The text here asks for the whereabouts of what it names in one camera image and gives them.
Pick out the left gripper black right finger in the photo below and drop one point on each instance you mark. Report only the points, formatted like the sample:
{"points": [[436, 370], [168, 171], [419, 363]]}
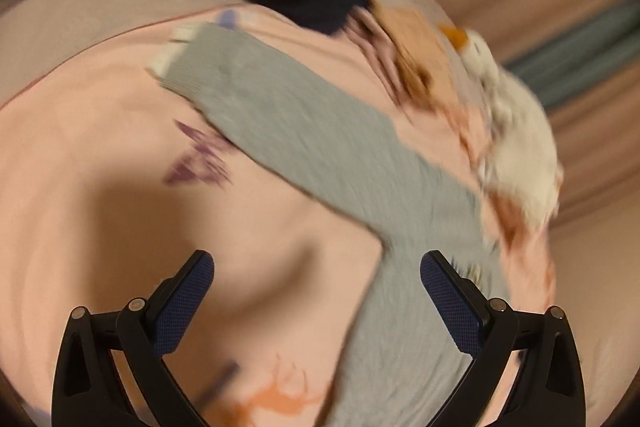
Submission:
{"points": [[548, 389]]}

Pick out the teal curtain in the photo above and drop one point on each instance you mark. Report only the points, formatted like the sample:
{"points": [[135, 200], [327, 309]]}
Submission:
{"points": [[582, 57]]}

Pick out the orange folded small clothes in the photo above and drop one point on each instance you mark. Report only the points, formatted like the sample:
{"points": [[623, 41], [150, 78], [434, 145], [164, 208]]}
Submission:
{"points": [[405, 52]]}

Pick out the cream white folded garment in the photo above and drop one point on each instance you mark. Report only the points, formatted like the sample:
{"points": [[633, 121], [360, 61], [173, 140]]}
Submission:
{"points": [[522, 164]]}

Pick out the white goose plush toy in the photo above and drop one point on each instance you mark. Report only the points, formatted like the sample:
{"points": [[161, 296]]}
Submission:
{"points": [[480, 63]]}

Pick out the grey New York sweatshirt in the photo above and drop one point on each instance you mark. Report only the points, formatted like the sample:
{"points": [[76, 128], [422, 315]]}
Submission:
{"points": [[398, 364]]}

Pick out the pink floral duvet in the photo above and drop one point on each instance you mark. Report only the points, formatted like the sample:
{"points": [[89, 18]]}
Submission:
{"points": [[109, 182]]}

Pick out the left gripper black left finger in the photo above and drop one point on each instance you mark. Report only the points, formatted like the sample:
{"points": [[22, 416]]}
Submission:
{"points": [[88, 390]]}

